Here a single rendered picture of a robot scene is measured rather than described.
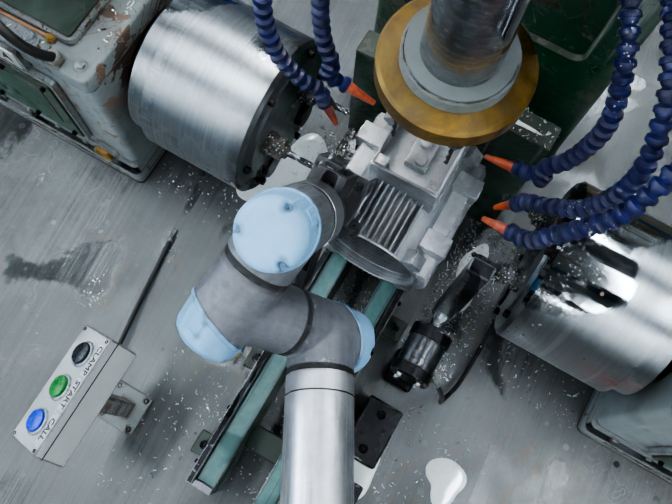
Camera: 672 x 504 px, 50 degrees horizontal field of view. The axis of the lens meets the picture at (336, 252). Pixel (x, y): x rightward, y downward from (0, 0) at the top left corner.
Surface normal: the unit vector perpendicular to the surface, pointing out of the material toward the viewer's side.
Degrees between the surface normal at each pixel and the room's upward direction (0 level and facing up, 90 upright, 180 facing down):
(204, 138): 58
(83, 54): 0
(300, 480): 25
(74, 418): 54
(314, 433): 11
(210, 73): 17
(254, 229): 30
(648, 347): 35
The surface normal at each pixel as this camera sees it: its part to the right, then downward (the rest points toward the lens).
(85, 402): 0.71, 0.23
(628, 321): -0.21, 0.15
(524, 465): 0.03, -0.27
